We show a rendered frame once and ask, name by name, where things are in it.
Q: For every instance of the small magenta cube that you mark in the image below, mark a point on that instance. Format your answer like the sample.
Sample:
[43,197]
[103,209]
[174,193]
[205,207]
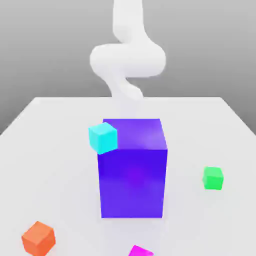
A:
[140,252]

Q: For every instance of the small orange cube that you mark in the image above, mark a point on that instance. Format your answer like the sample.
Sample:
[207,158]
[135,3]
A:
[38,239]

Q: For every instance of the small green cube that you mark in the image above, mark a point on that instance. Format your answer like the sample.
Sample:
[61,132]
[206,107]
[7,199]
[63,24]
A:
[213,178]

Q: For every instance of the small cyan cube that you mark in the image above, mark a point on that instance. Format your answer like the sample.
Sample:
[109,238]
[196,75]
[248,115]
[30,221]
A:
[103,138]

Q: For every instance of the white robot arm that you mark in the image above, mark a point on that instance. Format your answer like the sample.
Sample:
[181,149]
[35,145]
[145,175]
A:
[128,60]

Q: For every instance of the large purple box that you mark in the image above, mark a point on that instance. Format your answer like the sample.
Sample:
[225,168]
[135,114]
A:
[132,180]

